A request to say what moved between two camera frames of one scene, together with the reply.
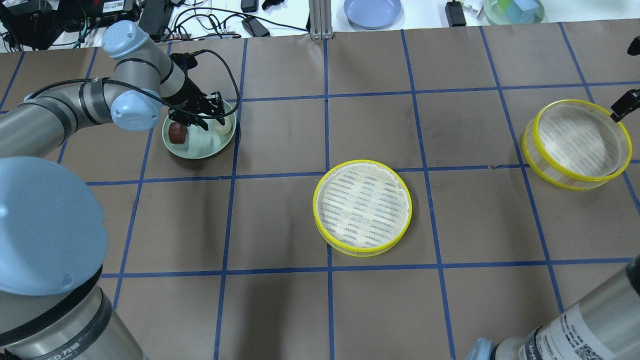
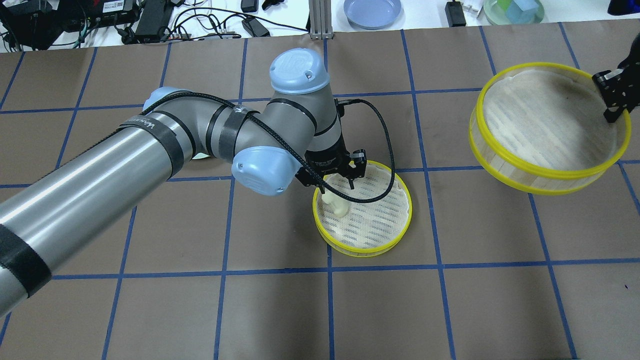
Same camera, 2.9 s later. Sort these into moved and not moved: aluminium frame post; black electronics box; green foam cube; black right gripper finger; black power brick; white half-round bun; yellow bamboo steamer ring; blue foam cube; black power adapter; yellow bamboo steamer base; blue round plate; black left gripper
Moved: black right gripper finger; black left gripper; white half-round bun; yellow bamboo steamer ring
Not moved: green foam cube; black power brick; black power adapter; blue foam cube; blue round plate; black electronics box; aluminium frame post; yellow bamboo steamer base
